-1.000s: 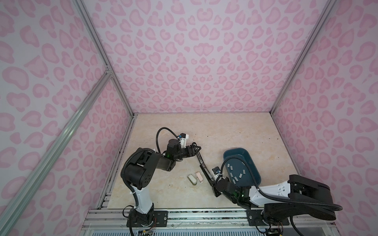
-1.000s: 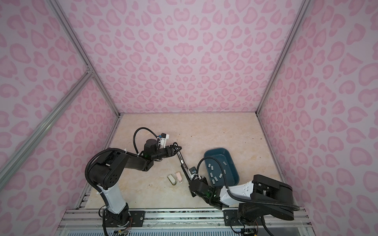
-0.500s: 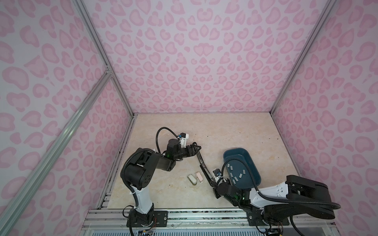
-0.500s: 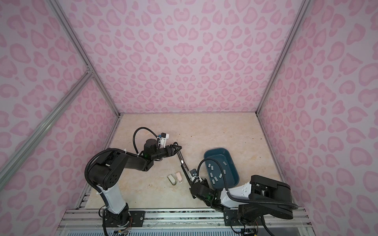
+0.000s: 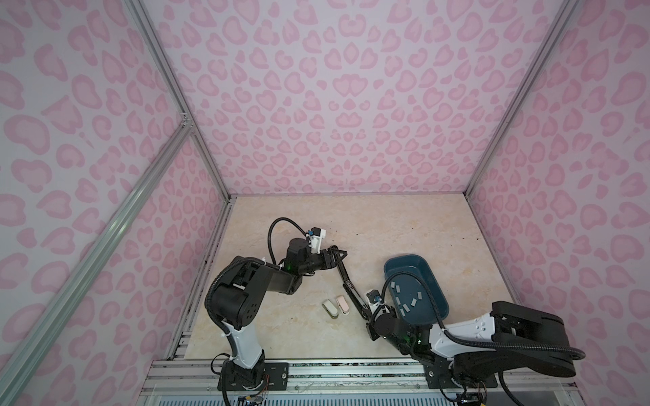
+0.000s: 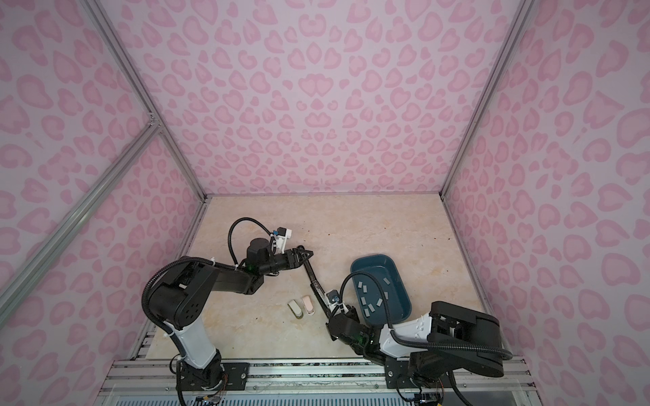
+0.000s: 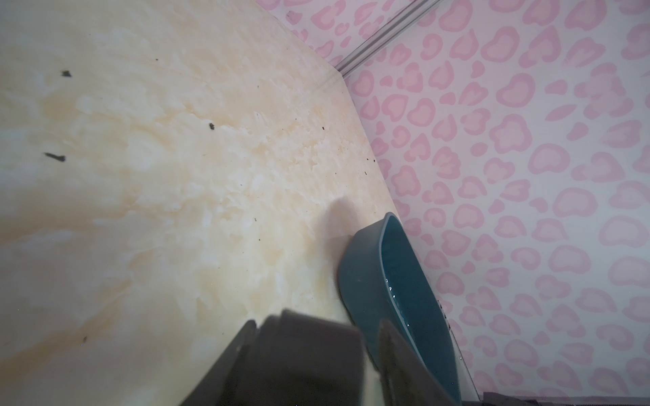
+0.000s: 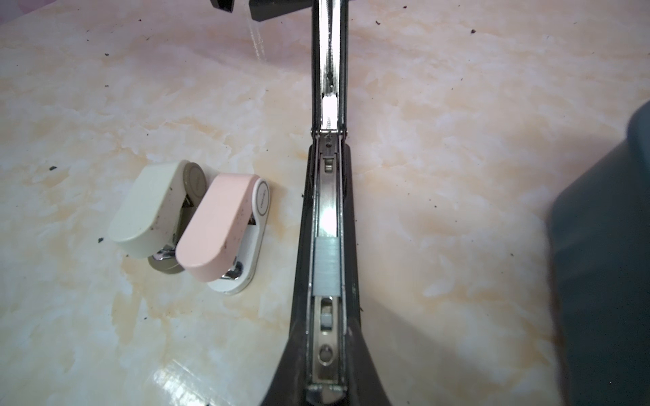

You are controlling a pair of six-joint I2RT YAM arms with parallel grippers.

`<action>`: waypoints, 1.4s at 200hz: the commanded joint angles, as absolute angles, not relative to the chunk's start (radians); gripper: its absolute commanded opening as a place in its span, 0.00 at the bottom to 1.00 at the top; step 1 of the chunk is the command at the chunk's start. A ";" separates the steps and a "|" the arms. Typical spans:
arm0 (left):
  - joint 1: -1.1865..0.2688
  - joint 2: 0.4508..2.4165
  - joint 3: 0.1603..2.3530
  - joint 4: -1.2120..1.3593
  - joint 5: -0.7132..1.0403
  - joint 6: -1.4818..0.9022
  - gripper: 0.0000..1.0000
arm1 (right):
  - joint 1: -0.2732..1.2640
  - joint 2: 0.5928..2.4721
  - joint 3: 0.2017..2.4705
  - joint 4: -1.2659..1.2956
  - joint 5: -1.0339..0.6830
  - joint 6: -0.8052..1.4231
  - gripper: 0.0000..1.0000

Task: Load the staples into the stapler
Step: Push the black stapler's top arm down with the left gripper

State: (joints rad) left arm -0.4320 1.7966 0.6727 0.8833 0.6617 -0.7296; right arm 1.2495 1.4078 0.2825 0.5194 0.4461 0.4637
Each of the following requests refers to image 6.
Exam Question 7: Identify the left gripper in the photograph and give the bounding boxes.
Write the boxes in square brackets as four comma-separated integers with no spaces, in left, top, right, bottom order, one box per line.
[260,249,314,277]

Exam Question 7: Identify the black stapler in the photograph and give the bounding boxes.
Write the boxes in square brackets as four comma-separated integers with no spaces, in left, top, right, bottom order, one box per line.
[304,261,333,317]

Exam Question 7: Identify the pink small stapler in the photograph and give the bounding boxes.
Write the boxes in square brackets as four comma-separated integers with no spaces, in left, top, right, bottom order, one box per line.
[301,295,315,316]

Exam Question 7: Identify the beige small stapler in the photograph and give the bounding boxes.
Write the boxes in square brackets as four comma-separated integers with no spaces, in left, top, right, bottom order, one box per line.
[288,299,304,320]

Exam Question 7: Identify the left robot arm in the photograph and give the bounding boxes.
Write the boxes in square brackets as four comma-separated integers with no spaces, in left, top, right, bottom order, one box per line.
[142,238,313,380]

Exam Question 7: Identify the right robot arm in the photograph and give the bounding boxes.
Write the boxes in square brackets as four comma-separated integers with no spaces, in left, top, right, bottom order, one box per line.
[326,301,513,381]

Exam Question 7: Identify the teal plastic tray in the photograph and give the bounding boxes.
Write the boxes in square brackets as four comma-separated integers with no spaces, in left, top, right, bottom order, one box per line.
[350,254,412,326]

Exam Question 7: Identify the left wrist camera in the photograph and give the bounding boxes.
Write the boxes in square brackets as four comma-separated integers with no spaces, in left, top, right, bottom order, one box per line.
[269,227,292,254]

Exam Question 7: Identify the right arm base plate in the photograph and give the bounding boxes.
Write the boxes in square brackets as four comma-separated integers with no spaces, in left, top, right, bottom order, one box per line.
[384,358,417,390]

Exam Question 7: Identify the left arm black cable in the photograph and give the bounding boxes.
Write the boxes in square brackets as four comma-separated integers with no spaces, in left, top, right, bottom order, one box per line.
[140,217,275,336]

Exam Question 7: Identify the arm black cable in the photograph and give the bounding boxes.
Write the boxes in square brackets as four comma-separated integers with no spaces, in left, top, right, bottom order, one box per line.
[339,271,514,361]
[140,217,275,336]

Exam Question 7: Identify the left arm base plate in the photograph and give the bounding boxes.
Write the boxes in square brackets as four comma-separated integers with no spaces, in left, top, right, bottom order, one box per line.
[176,361,251,392]

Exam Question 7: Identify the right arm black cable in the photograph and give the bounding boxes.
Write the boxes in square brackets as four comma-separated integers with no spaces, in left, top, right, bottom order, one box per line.
[339,271,514,361]

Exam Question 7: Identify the aluminium front rail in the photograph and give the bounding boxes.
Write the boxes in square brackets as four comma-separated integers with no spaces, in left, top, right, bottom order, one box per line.
[95,358,541,405]

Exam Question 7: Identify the aluminium diagonal frame bar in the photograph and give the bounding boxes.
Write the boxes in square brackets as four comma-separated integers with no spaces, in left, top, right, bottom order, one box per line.
[1,120,160,326]

